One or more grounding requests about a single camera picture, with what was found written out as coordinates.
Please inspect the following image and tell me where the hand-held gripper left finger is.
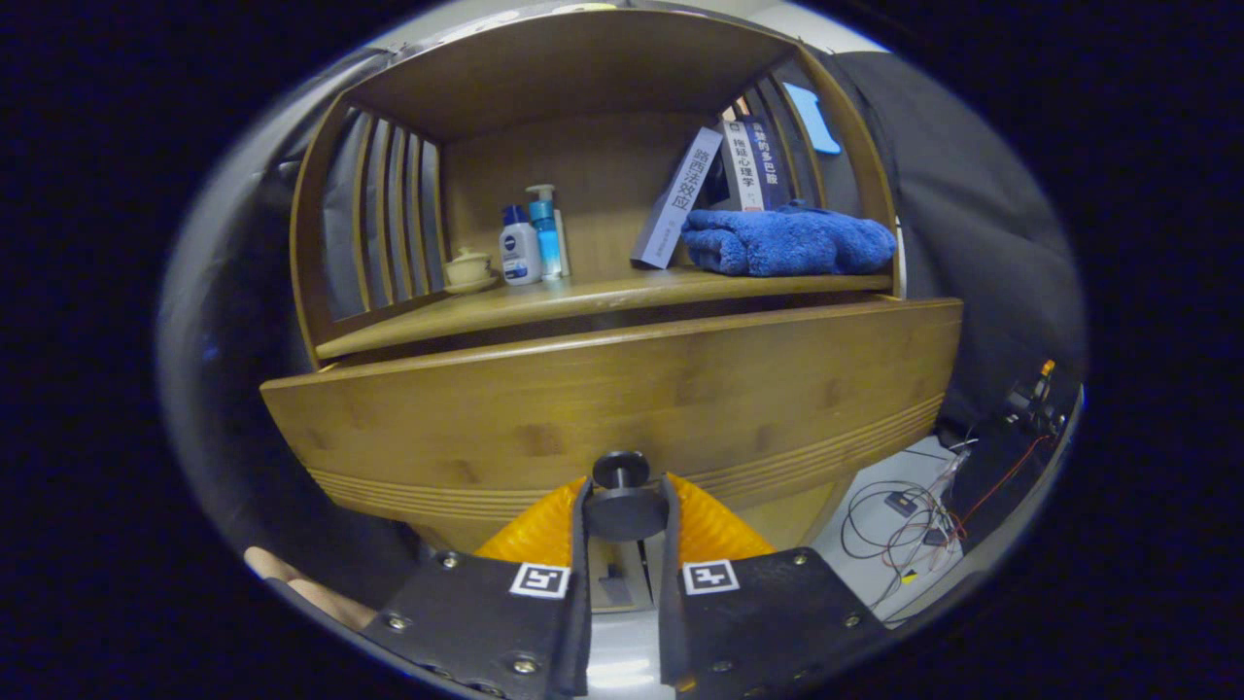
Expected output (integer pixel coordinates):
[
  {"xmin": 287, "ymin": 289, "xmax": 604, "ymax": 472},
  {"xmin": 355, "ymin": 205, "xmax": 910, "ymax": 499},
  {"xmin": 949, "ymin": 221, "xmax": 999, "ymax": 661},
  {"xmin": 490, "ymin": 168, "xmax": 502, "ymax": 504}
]
[{"xmin": 360, "ymin": 474, "xmax": 594, "ymax": 699}]

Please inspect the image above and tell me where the white-spined book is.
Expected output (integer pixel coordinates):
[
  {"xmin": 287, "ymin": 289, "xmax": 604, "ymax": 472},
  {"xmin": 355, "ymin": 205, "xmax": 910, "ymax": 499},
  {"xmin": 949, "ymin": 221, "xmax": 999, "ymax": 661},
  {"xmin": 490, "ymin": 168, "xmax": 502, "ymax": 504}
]
[{"xmin": 717, "ymin": 119, "xmax": 769, "ymax": 213}]

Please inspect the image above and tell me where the blue pump bottle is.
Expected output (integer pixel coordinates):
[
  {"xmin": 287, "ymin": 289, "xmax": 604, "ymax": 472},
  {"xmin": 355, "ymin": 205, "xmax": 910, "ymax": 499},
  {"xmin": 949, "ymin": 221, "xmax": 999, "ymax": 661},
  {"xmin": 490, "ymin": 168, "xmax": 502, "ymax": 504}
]
[{"xmin": 526, "ymin": 184, "xmax": 571, "ymax": 281}]

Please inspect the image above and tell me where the tangle of floor cables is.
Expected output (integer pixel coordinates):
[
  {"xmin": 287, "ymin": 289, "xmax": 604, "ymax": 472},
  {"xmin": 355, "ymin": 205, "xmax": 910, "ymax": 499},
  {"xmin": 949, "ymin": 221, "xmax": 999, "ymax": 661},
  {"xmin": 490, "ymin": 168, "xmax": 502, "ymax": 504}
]
[{"xmin": 841, "ymin": 442, "xmax": 973, "ymax": 613}]

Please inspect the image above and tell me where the dark blue book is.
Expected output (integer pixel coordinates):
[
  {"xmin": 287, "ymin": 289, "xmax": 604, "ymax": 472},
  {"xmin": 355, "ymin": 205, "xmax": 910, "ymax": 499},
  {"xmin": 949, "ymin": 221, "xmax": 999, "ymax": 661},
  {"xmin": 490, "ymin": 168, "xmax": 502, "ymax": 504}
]
[{"xmin": 743, "ymin": 115, "xmax": 793, "ymax": 211}]

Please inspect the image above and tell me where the wooden drawer with black knob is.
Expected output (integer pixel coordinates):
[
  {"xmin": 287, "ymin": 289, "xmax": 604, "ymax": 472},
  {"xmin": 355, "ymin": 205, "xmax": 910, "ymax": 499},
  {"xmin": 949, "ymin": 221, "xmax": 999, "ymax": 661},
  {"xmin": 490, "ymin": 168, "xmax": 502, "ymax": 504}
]
[{"xmin": 260, "ymin": 297, "xmax": 963, "ymax": 557}]

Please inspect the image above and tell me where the wooden cabinet with shelf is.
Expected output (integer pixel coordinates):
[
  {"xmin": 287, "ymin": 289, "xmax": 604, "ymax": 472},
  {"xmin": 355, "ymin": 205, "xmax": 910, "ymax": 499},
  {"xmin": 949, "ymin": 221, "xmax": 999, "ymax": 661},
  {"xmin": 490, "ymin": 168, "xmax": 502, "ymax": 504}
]
[{"xmin": 260, "ymin": 5, "xmax": 963, "ymax": 613}]

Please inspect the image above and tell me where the white lotion bottle blue cap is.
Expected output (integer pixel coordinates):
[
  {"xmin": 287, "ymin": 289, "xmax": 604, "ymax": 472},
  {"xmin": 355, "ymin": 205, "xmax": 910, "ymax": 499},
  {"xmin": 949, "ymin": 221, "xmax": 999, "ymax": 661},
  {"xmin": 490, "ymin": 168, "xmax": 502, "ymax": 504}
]
[{"xmin": 499, "ymin": 204, "xmax": 543, "ymax": 287}]

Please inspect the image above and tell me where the blue folded towel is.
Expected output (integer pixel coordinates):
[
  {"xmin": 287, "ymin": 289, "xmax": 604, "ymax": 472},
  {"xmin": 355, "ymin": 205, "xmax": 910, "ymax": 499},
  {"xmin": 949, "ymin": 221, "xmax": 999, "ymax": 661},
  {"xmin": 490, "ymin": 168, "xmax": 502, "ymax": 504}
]
[{"xmin": 680, "ymin": 202, "xmax": 898, "ymax": 278}]

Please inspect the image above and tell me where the beige lidded teacup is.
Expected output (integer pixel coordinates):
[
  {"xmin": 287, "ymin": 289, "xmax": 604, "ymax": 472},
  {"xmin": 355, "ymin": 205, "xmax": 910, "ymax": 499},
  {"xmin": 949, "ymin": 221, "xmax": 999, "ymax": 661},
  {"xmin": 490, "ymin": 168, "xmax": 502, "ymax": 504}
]
[{"xmin": 443, "ymin": 247, "xmax": 499, "ymax": 296}]

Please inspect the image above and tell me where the wooden countertop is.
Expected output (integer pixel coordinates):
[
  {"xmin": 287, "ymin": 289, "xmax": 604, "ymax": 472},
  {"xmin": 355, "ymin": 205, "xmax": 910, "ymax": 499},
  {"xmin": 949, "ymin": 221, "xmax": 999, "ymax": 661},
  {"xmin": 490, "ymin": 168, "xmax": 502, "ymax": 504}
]
[{"xmin": 313, "ymin": 267, "xmax": 895, "ymax": 363}]

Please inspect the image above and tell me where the grey book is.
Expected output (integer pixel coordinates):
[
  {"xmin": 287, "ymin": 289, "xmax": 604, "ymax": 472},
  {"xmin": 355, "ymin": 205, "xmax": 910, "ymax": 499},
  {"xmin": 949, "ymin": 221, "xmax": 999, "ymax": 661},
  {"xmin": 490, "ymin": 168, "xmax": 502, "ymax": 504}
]
[{"xmin": 630, "ymin": 126, "xmax": 725, "ymax": 270}]

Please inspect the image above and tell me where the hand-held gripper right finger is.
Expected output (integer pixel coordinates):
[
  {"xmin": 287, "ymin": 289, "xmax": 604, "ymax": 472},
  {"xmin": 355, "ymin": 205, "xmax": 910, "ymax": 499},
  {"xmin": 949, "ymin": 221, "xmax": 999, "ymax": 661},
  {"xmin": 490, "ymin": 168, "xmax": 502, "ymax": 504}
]
[{"xmin": 658, "ymin": 473, "xmax": 890, "ymax": 693}]

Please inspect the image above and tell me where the orange and black tool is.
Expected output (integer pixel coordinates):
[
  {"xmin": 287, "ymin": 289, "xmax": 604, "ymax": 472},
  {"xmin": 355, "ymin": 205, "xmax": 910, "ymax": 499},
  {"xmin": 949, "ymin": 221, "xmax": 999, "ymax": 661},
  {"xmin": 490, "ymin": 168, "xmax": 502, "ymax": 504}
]
[{"xmin": 1006, "ymin": 360, "xmax": 1065, "ymax": 438}]

